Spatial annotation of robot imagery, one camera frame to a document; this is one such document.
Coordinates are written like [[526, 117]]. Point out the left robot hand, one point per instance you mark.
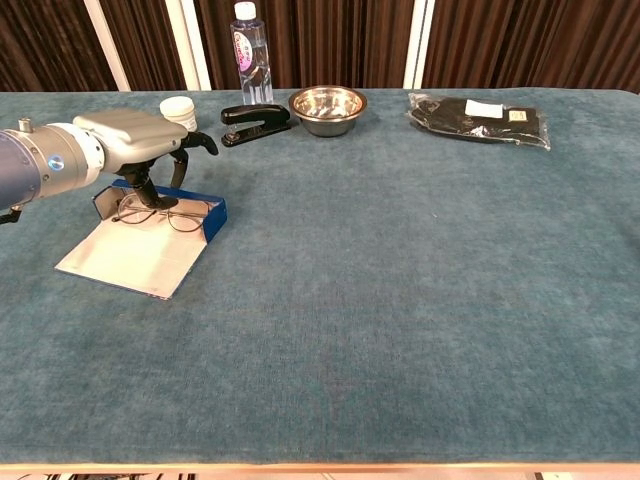
[[135, 137]]

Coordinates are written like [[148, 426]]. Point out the thin-framed eyeglasses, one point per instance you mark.
[[185, 222]]

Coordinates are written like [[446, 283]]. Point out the blue rectangular box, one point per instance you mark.
[[130, 255]]

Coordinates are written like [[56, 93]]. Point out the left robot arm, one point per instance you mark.
[[35, 160]]

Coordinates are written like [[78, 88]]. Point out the small white jar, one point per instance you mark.
[[177, 110]]

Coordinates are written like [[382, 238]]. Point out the black stapler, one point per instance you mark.
[[255, 117]]

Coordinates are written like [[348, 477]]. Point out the clear water bottle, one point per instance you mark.
[[252, 60]]

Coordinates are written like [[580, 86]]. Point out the stainless steel bowl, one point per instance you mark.
[[327, 112]]

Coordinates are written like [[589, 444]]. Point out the dark brown pleated curtain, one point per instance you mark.
[[325, 40]]

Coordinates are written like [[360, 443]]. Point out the teal table cloth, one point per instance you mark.
[[375, 300]]

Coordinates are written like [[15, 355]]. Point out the black garment in plastic bag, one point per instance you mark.
[[450, 120]]

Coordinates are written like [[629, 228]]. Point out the white frame post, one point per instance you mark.
[[107, 45], [419, 45], [189, 45]]

